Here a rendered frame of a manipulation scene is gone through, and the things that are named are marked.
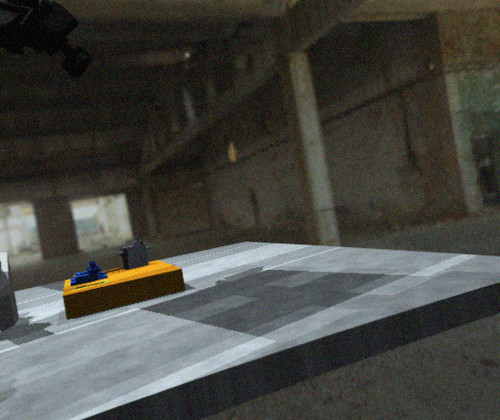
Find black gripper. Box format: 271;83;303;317
33;5;92;78

